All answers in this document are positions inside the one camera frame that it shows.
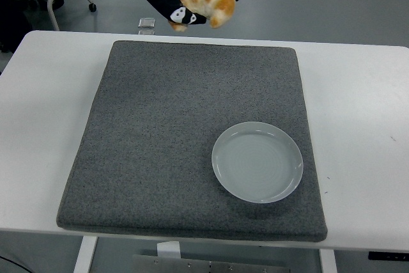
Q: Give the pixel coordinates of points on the small clear floor box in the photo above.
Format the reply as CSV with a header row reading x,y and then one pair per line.
x,y
146,32
147,22

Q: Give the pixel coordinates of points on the grey felt mat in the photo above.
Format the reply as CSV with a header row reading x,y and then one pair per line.
x,y
159,126

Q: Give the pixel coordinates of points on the white paper tag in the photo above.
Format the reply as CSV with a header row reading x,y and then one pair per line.
x,y
168,249

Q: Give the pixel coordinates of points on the pale grey round plate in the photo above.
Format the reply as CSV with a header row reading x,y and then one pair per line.
x,y
257,164

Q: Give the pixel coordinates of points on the black box under table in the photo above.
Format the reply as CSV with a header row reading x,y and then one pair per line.
x,y
388,255

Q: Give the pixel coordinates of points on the white table leg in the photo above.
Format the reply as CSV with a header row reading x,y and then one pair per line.
x,y
85,254
328,261

